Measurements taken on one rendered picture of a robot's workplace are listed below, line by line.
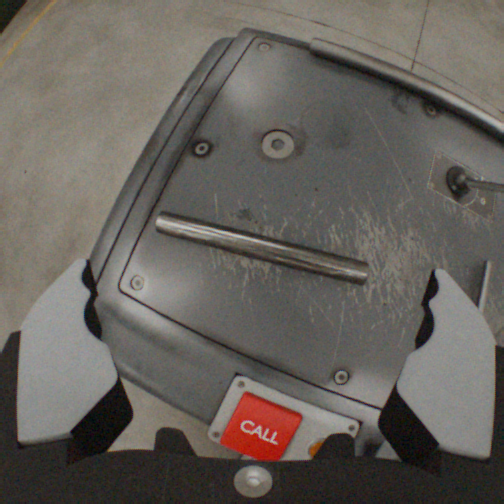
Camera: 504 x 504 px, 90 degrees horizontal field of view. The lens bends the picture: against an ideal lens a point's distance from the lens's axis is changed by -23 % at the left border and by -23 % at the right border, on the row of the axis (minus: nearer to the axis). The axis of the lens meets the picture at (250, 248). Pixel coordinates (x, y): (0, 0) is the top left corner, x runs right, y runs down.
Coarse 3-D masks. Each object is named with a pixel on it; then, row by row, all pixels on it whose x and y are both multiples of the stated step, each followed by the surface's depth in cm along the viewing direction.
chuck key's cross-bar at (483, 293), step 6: (486, 264) 27; (492, 264) 26; (486, 270) 27; (492, 270) 26; (486, 276) 26; (480, 282) 27; (486, 282) 26; (480, 288) 27; (486, 288) 26; (480, 294) 26; (486, 294) 26; (480, 300) 26; (486, 300) 26; (480, 306) 26; (480, 312) 26
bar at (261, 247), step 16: (160, 224) 30; (176, 224) 29; (192, 224) 29; (208, 224) 29; (192, 240) 30; (208, 240) 29; (224, 240) 29; (240, 240) 29; (256, 240) 29; (272, 240) 29; (256, 256) 29; (272, 256) 28; (288, 256) 28; (304, 256) 28; (320, 256) 28; (336, 256) 28; (320, 272) 28; (336, 272) 28; (352, 272) 27; (368, 272) 27
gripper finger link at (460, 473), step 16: (496, 352) 7; (496, 368) 6; (496, 384) 6; (496, 400) 5; (496, 416) 5; (496, 432) 4; (496, 448) 4; (432, 464) 5; (448, 464) 4; (464, 464) 4; (480, 464) 4; (496, 464) 4; (448, 480) 4; (464, 480) 4; (480, 480) 4; (496, 480) 3; (464, 496) 3; (480, 496) 3; (496, 496) 3
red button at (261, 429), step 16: (240, 400) 27; (256, 400) 27; (240, 416) 27; (256, 416) 27; (272, 416) 27; (288, 416) 27; (224, 432) 27; (240, 432) 27; (256, 432) 26; (272, 432) 26; (288, 432) 26; (240, 448) 26; (256, 448) 26; (272, 448) 26
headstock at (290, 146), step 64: (256, 64) 34; (320, 64) 34; (192, 128) 33; (256, 128) 33; (320, 128) 32; (384, 128) 32; (448, 128) 31; (128, 192) 33; (192, 192) 32; (256, 192) 32; (320, 192) 31; (384, 192) 31; (448, 192) 30; (128, 256) 32; (192, 256) 31; (384, 256) 29; (448, 256) 29; (128, 320) 30; (192, 320) 30; (256, 320) 30; (320, 320) 29; (384, 320) 28; (192, 384) 29; (320, 384) 28; (384, 384) 27
